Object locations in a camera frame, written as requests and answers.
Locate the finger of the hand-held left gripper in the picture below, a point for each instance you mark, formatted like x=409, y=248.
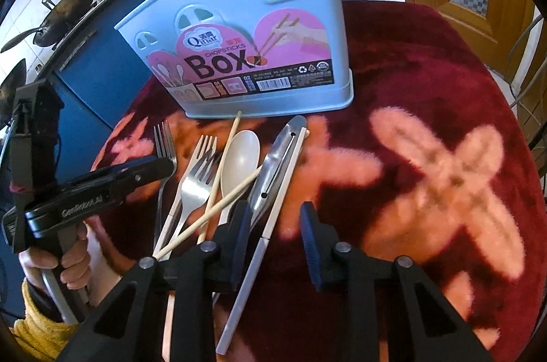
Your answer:
x=141, y=174

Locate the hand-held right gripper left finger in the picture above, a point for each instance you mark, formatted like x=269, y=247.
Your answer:
x=243, y=226

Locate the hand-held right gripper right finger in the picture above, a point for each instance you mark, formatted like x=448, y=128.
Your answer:
x=310, y=246

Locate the wooden chopstick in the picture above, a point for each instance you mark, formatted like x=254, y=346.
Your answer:
x=213, y=209
x=226, y=156

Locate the all-metal fork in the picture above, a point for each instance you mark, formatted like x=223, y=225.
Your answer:
x=164, y=144

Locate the beige plastic spoon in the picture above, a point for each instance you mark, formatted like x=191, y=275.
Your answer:
x=241, y=156

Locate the metal peeler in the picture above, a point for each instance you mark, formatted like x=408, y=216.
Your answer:
x=277, y=161

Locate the light blue chopsticks box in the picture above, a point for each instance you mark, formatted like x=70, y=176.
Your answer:
x=256, y=24

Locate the person's left forearm yellow sleeve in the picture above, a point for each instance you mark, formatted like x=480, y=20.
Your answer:
x=34, y=327

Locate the person's left hand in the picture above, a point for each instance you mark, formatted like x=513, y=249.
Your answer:
x=72, y=263

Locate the dark wok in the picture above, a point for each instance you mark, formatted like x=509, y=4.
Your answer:
x=13, y=82

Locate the blue kitchen cabinet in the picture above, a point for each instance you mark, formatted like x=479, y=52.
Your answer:
x=107, y=62

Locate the large black wok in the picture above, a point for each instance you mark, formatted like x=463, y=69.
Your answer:
x=68, y=15

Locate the dark red floral blanket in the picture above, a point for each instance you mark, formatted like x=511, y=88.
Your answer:
x=406, y=67

